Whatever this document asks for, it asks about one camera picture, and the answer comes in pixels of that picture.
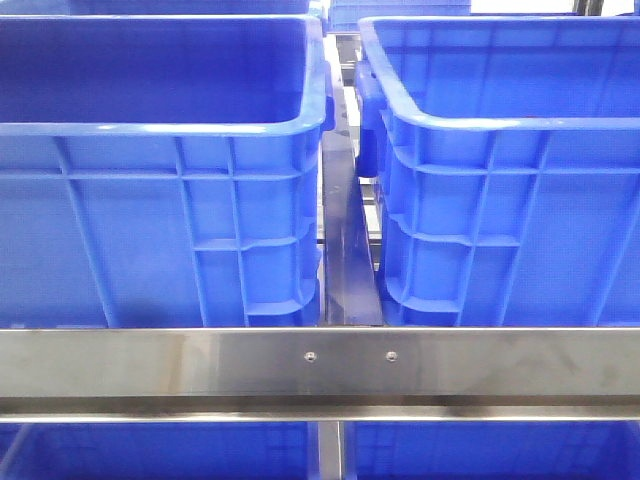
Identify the blue button source bin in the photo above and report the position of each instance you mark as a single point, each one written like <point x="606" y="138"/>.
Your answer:
<point x="161" y="171"/>

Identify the blue target bin right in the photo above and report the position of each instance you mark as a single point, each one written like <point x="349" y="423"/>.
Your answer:
<point x="505" y="155"/>

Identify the blue lower shelf bin right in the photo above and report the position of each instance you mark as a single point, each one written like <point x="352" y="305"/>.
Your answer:
<point x="494" y="450"/>

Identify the blue shelf bin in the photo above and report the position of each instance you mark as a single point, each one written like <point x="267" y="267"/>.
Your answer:
<point x="494" y="450"/>
<point x="163" y="451"/>

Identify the blue crate background centre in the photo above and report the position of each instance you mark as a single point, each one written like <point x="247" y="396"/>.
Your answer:
<point x="343" y="16"/>

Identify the blue bin behind source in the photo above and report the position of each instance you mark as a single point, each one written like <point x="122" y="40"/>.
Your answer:
<point x="207" y="7"/>

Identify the blue lower shelf bin left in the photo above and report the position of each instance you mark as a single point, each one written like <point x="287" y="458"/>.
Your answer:
<point x="163" y="451"/>

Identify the steel centre divider rail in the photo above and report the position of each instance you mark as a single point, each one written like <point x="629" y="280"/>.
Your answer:
<point x="351" y="295"/>

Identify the steel front rack rail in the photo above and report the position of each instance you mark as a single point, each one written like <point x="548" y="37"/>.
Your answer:
<point x="319" y="374"/>

